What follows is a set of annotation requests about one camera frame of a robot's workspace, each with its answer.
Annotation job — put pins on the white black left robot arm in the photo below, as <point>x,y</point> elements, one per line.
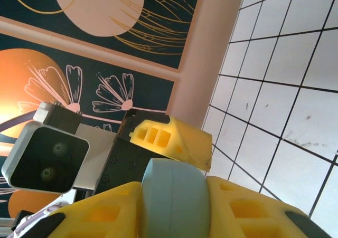
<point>47,211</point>

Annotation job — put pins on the teal earbud charging case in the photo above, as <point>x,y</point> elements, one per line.
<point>174,195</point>

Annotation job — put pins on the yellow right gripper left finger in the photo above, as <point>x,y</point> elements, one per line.
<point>100,211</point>

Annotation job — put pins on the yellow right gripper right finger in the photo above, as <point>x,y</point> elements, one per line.
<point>251,211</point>

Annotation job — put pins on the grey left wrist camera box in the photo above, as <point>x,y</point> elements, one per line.
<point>47,159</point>

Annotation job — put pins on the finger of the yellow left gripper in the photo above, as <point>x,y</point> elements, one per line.
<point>190,145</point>

